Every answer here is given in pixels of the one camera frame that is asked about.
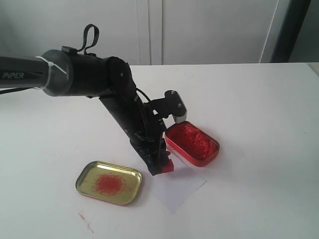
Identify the grey cabinet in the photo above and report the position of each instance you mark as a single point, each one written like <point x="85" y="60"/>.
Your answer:
<point x="147" y="32"/>

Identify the red stamp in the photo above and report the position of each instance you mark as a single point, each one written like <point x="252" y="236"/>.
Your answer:
<point x="169" y="167"/>

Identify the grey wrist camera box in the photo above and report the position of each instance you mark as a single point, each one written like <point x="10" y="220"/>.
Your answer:
<point x="171" y="104"/>

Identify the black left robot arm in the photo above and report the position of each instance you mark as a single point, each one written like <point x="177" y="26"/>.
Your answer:
<point x="66" y="73"/>

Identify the white paper sheet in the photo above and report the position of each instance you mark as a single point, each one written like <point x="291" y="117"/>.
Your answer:
<point x="172" y="189"/>

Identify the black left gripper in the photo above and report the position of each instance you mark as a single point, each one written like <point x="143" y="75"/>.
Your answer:
<point x="143" y="130"/>

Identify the red ink paste tin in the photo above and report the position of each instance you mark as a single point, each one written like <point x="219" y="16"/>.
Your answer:
<point x="197" y="147"/>

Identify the dark vertical post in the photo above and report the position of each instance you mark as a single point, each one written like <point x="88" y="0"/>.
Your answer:
<point x="292" y="23"/>

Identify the gold tin lid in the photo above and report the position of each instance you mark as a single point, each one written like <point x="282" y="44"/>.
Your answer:
<point x="109" y="183"/>

